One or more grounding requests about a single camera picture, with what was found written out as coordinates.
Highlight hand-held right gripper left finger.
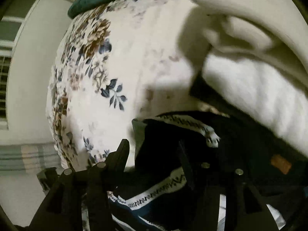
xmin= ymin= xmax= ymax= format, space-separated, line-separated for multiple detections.
xmin=28 ymin=138 xmax=131 ymax=231

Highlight dark striped knit sweater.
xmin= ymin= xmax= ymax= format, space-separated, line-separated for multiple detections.
xmin=82 ymin=112 xmax=243 ymax=231

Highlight cream white cloth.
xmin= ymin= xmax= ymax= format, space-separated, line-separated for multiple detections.
xmin=178 ymin=0 xmax=308 ymax=159

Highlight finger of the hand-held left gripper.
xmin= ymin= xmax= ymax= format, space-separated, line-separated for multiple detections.
xmin=36 ymin=167 xmax=59 ymax=193

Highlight floral bedsheet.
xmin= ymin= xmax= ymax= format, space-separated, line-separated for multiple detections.
xmin=46 ymin=0 xmax=231 ymax=174

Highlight dark jeans with brown patch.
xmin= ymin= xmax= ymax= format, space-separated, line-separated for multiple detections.
xmin=189 ymin=76 xmax=308 ymax=198

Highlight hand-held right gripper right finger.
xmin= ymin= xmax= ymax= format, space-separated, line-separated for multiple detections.
xmin=178 ymin=141 xmax=289 ymax=231

